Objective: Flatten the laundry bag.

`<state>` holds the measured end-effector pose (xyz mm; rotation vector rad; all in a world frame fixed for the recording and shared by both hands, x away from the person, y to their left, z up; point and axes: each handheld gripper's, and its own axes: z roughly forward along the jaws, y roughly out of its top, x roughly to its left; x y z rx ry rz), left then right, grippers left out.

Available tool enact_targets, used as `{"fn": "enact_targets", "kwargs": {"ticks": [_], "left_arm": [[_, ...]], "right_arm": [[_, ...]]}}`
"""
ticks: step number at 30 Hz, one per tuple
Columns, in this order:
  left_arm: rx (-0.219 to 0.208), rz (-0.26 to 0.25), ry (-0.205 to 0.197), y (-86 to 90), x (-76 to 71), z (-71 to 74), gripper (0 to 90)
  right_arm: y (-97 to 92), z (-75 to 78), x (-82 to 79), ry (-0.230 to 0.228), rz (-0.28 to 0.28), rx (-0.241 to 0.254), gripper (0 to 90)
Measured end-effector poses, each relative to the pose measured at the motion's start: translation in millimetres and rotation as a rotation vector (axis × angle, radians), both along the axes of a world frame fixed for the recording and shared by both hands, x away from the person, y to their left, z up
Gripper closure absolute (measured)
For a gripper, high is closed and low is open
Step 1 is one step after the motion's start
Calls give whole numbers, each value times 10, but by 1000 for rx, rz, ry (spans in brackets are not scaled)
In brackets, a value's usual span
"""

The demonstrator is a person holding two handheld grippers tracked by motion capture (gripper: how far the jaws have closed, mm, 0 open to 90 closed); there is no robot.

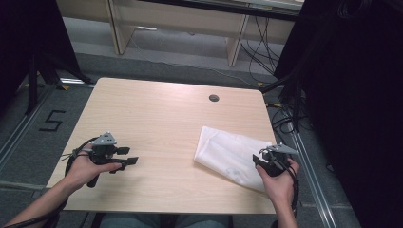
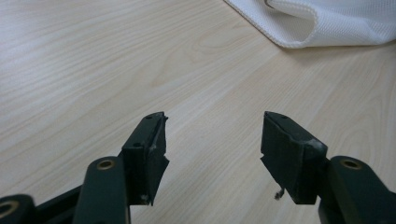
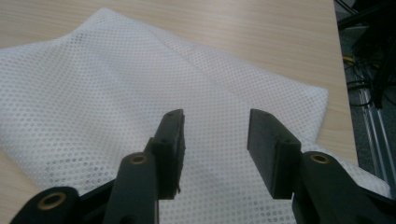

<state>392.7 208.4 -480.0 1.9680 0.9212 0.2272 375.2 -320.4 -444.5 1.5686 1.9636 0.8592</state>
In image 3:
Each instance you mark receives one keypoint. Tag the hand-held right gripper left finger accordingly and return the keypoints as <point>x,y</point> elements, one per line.
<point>169,149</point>

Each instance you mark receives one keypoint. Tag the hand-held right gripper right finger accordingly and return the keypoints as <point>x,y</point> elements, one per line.
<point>271,155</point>

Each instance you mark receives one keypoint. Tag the white mesh laundry bag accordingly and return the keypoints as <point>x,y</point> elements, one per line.
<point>124,77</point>

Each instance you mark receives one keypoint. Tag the black metal stand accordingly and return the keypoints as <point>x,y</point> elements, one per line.
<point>364,12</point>

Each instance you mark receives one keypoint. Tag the aluminium floor rail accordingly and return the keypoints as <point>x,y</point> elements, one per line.
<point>376,140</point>

